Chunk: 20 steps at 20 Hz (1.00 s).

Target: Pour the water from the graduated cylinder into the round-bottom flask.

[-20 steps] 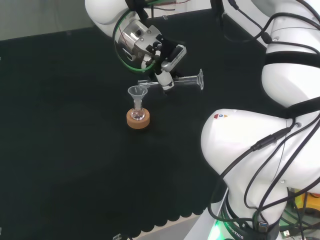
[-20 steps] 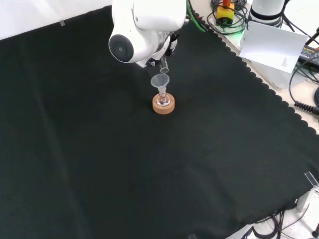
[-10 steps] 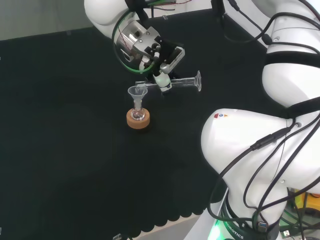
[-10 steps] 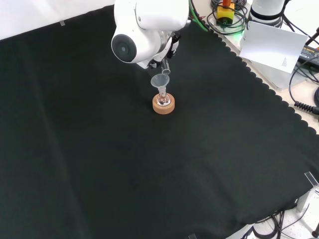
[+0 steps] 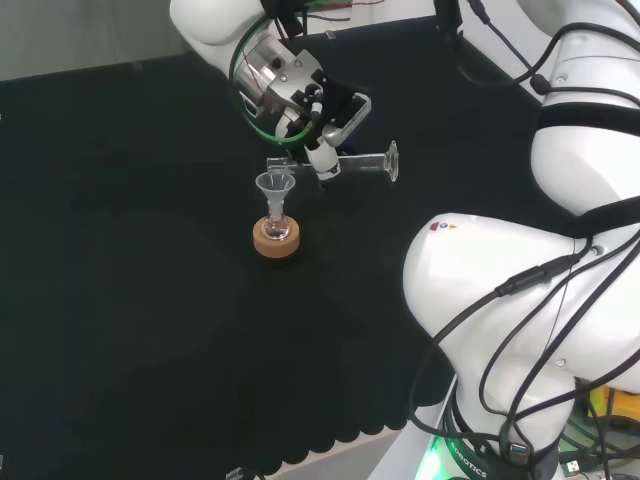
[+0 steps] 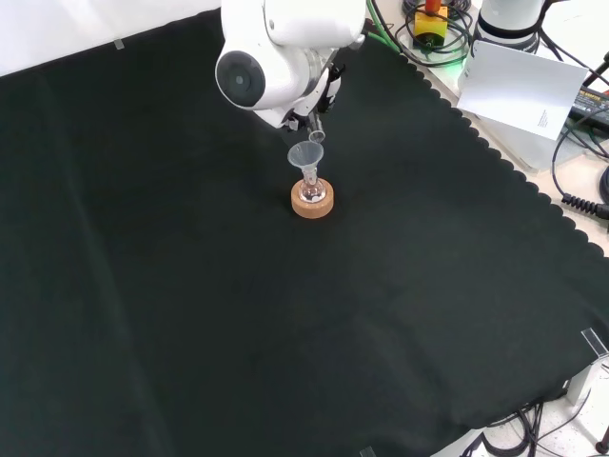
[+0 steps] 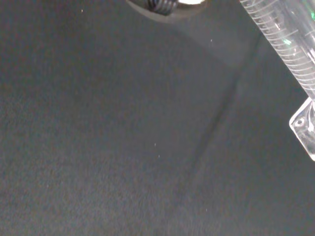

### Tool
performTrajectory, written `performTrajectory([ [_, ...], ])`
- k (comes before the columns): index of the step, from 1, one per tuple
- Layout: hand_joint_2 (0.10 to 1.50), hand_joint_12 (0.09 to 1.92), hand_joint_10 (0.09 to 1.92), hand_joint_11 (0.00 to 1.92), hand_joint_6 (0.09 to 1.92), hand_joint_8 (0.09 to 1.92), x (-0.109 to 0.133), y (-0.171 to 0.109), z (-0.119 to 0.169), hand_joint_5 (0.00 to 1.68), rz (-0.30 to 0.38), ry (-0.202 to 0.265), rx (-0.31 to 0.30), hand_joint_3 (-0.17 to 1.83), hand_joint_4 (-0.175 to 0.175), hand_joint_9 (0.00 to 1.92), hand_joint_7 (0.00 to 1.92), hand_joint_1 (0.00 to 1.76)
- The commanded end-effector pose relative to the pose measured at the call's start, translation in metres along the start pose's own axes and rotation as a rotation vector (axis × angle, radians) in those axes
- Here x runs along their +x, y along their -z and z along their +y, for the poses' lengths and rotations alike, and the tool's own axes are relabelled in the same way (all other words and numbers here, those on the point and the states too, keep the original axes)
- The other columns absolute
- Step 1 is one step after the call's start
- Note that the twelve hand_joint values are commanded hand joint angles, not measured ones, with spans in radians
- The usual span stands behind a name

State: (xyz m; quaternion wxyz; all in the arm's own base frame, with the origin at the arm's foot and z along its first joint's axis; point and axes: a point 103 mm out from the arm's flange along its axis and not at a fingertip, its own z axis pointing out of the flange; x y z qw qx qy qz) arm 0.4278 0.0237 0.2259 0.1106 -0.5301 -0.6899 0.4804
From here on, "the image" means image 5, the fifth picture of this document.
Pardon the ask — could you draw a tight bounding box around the clear graduated cylinder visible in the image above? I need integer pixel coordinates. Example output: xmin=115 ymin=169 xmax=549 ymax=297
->
xmin=266 ymin=140 xmax=400 ymax=184

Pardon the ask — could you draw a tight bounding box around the small round-bottom glass flask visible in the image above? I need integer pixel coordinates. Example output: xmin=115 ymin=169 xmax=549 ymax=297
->
xmin=263 ymin=201 xmax=291 ymax=242

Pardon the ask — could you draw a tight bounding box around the clear plastic funnel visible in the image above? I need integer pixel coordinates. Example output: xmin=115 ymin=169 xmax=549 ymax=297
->
xmin=254 ymin=172 xmax=297 ymax=217

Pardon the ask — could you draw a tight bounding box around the black bench cloth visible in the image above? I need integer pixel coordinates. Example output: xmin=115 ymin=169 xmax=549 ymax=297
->
xmin=0 ymin=24 xmax=546 ymax=477

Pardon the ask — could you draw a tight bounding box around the brown cork ring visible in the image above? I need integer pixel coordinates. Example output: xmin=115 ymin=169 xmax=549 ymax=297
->
xmin=252 ymin=215 xmax=303 ymax=260

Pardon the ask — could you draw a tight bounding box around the green cable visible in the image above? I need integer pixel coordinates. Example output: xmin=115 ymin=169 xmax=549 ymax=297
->
xmin=228 ymin=13 xmax=322 ymax=148

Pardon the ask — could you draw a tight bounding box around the black cable with inline connector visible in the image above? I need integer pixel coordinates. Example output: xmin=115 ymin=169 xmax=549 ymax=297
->
xmin=408 ymin=238 xmax=601 ymax=451

